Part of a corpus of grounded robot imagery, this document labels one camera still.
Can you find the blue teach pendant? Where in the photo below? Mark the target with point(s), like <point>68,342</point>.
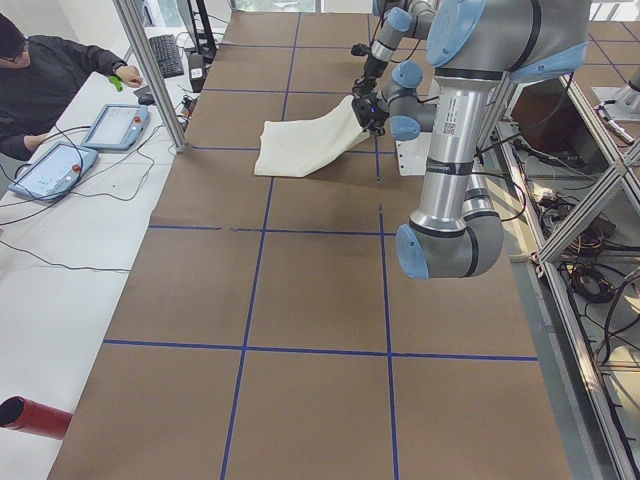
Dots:
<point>54,174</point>
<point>117,127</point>

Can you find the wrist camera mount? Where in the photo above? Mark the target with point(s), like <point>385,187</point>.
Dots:
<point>360,50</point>

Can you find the person in black jacket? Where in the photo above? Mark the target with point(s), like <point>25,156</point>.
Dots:
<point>40,76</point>

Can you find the near blue teach pendant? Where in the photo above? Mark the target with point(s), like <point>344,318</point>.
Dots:
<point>54,174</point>

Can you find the white central pedestal column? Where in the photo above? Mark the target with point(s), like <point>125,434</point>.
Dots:
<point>412,155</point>

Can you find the aluminium frame post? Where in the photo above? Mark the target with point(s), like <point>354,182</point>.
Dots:
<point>137,37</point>

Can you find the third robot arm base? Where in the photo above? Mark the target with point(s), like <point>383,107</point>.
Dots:
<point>619,103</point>

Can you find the cream long-sleeve cat shirt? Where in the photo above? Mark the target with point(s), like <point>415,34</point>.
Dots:
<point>299,148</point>

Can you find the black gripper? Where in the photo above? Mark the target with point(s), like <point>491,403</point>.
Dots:
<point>370,66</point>
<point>378,118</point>

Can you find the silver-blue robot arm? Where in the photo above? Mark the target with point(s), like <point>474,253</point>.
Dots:
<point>432,70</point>
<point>397,20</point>

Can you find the black keyboard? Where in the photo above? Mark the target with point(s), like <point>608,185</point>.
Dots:
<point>167,55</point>

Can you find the far blue teach pendant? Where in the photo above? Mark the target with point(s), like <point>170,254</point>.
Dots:
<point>117,127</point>

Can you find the black computer mouse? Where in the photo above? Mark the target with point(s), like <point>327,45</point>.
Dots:
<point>144,96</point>

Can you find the red cylinder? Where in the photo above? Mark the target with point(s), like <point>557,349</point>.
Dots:
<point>27,416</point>

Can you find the green plastic object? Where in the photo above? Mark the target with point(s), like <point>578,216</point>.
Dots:
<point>117,83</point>

